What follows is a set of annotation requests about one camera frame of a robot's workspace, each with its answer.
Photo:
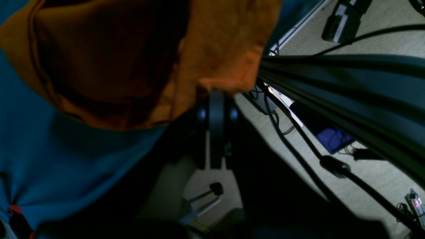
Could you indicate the black foot pedal labelled start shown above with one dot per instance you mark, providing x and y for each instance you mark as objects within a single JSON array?
[{"x": 345, "y": 20}]

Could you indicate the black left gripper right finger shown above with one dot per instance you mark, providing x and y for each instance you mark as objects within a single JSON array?
[{"x": 277, "y": 203}]

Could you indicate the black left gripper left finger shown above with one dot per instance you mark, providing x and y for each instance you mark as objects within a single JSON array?
[{"x": 146, "y": 203}]

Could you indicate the orange t-shirt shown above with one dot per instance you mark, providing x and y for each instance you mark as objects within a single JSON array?
[{"x": 133, "y": 64}]

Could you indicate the blue table cloth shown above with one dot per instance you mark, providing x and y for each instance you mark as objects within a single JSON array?
[{"x": 53, "y": 166}]

